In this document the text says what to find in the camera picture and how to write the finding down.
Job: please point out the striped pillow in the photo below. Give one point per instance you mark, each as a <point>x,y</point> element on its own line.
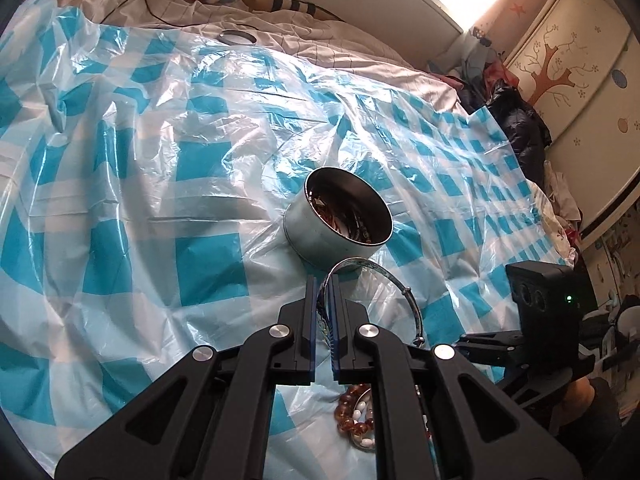
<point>292,5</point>

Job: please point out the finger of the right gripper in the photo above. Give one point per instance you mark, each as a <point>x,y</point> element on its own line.
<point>491,346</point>

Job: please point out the round silver metal tin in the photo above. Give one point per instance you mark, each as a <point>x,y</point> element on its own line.
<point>335,216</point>

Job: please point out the black clothes pile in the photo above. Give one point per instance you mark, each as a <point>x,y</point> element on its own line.
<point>497,90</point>

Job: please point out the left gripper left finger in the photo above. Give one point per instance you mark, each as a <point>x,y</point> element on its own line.
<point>208,416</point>

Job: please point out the blue checkered plastic sheet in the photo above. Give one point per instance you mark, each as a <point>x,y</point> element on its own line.
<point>144,177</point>

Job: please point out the person right hand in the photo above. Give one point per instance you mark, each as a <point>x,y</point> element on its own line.
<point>581,394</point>

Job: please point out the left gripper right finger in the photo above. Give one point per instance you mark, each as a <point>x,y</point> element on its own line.
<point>437,414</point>

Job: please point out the round tin lid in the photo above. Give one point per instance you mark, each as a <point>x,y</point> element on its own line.
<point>232,37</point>

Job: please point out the tree decorated wardrobe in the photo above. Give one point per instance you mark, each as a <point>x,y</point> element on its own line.
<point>579,68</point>

